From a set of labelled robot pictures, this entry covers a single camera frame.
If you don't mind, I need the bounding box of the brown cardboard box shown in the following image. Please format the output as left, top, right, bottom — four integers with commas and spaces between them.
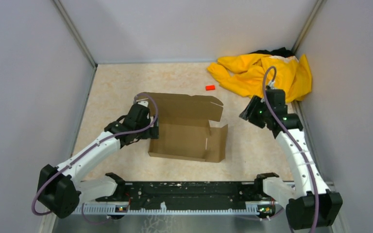
148, 92, 228, 163

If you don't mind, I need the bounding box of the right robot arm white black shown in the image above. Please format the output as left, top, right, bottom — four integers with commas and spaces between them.
239, 89, 343, 231

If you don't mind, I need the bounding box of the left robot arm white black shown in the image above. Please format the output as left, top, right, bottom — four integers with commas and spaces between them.
31, 100, 159, 218

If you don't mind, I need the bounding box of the yellow cloth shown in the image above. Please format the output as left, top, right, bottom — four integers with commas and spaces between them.
207, 53, 313, 103

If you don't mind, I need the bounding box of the black cloth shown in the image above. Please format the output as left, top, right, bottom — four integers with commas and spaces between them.
250, 47, 295, 58

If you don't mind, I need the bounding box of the small red block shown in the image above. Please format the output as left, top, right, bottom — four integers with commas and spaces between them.
205, 85, 216, 91

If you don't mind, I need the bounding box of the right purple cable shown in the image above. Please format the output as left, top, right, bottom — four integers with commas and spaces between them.
262, 66, 320, 233

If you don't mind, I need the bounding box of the purple cable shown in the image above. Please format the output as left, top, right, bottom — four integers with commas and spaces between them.
262, 66, 320, 233
31, 93, 159, 225

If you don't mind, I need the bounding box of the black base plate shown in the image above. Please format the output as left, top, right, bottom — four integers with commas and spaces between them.
96, 182, 277, 211

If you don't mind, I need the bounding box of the aluminium frame rail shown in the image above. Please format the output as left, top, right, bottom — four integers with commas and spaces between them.
46, 182, 339, 216

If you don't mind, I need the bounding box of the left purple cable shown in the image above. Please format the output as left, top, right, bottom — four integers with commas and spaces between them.
31, 93, 159, 225

